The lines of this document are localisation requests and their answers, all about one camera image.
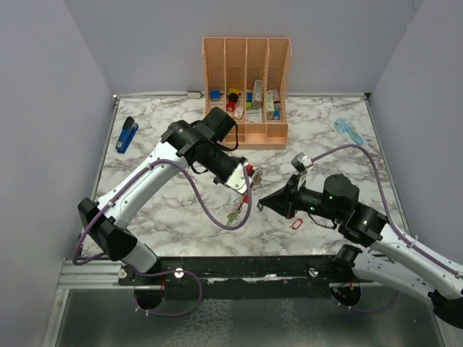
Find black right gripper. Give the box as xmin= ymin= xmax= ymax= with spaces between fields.
xmin=260 ymin=173 xmax=344 ymax=222

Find metal key organizer red handle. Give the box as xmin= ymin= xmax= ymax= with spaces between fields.
xmin=226 ymin=167 xmax=263 ymax=226

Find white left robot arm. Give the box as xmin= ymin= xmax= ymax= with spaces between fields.
xmin=77 ymin=107 xmax=252 ymax=286

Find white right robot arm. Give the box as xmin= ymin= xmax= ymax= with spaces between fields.
xmin=258 ymin=174 xmax=462 ymax=328

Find red tag with key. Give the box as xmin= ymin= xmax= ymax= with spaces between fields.
xmin=286 ymin=218 xmax=304 ymax=231

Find green white box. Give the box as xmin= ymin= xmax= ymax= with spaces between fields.
xmin=266 ymin=89 xmax=281 ymax=121

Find peach plastic desk organizer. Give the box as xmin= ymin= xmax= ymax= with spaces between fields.
xmin=202 ymin=37 xmax=292 ymax=150

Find blue stapler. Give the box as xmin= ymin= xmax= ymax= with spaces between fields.
xmin=115 ymin=116 xmax=139 ymax=154

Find blue packaged correction tape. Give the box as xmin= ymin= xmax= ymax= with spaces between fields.
xmin=333 ymin=118 xmax=365 ymax=146

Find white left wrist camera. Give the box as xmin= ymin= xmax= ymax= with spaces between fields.
xmin=224 ymin=163 xmax=253 ymax=196

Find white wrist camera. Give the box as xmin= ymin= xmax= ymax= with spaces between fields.
xmin=291 ymin=152 xmax=313 ymax=183
xmin=224 ymin=163 xmax=253 ymax=196

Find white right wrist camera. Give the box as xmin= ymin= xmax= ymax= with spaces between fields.
xmin=291 ymin=152 xmax=313 ymax=183

